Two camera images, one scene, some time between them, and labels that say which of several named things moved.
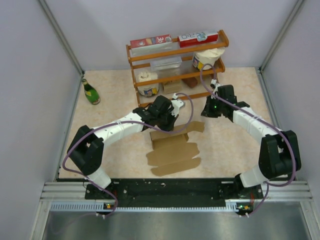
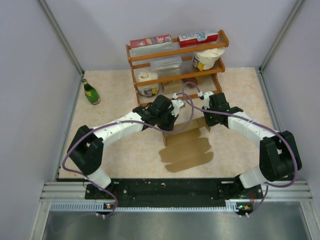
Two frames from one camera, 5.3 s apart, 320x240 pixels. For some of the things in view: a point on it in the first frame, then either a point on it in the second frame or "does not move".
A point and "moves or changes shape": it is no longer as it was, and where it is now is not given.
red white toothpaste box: [199, 38] does not move
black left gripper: [170, 127] does not move
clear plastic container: [170, 63] does not move
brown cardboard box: [172, 153] moves or changes shape
